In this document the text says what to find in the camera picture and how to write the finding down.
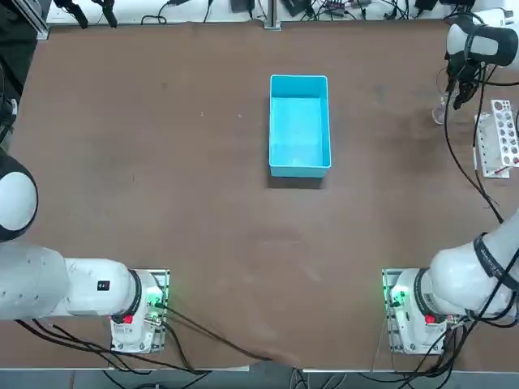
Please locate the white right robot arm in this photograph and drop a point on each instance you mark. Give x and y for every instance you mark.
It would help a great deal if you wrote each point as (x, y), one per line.
(458, 275)

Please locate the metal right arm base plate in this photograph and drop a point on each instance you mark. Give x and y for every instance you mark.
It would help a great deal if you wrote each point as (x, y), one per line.
(387, 283)

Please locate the white test tube rack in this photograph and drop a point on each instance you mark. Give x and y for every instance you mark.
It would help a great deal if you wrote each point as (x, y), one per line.
(496, 138)

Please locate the grey camera post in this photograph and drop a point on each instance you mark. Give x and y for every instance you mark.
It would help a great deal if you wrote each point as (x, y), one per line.
(272, 14)

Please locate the large glass beaker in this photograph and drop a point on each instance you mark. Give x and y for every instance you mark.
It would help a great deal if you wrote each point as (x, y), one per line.
(441, 113)

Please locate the blue plastic bin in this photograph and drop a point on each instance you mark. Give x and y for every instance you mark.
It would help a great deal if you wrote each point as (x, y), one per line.
(300, 129)

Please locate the small glass beaker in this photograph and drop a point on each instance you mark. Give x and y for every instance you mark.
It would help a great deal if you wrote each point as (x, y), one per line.
(443, 83)

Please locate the aluminium frame post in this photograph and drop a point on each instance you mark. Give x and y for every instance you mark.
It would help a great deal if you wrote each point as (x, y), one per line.
(30, 20)

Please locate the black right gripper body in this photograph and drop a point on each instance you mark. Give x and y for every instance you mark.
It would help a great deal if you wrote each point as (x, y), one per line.
(462, 67)

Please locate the red dropper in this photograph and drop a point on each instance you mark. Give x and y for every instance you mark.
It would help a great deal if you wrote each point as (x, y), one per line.
(498, 172)

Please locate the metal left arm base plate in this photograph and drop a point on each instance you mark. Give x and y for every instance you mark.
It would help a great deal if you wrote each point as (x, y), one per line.
(162, 279)

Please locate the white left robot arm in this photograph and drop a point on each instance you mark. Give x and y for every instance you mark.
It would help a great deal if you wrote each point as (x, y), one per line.
(81, 283)

